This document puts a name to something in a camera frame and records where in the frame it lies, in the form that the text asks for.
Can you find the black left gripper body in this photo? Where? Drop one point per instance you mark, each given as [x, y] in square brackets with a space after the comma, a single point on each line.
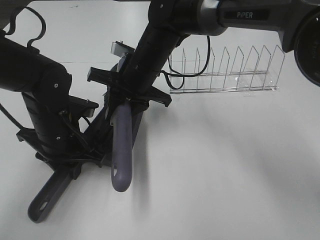
[57, 138]

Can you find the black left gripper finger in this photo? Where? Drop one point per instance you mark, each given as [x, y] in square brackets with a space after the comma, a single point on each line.
[76, 170]

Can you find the purple plastic dustpan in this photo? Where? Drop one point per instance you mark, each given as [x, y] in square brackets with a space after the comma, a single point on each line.
[100, 132]

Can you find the purple brush black bristles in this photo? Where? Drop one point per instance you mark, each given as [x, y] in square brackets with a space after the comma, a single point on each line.
[122, 144]

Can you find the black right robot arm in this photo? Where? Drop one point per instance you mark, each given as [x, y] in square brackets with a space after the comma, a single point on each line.
[297, 23]

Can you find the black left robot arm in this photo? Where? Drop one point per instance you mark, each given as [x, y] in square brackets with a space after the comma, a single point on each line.
[45, 85]

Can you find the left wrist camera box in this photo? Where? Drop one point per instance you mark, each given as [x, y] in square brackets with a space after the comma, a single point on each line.
[79, 107]

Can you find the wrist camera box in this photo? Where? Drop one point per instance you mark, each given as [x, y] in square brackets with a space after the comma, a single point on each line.
[119, 49]
[79, 107]

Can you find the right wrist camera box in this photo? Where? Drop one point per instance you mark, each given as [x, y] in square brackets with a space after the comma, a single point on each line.
[119, 49]

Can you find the chrome wire rack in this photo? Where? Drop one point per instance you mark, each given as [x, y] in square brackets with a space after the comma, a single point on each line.
[241, 71]

